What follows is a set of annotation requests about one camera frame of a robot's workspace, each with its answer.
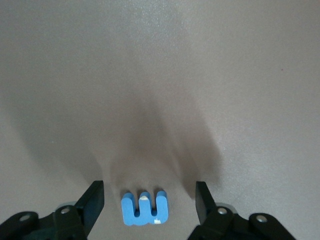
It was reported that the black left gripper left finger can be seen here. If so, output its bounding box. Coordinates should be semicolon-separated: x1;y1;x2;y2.
0;180;105;240

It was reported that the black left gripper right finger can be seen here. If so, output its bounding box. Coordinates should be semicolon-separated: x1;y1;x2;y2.
187;181;298;240

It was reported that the blue small letter m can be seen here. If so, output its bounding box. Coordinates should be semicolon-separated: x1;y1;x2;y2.
120;190;169;227

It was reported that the brown table cover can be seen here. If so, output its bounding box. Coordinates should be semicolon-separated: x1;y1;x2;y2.
0;0;320;240

